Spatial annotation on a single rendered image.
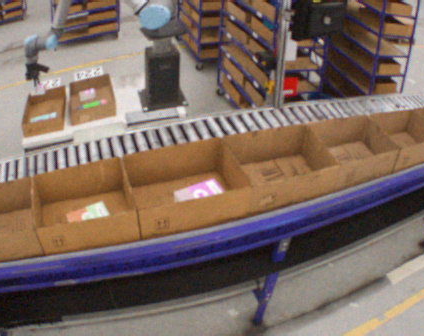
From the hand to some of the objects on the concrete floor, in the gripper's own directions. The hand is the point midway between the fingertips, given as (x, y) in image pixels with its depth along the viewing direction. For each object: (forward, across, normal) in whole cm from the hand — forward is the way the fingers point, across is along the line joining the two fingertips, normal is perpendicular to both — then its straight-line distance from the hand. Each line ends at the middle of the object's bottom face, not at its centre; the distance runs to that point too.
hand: (38, 88), depth 222 cm
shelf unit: (+92, -92, +162) cm, 208 cm away
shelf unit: (+92, -101, +253) cm, 287 cm away
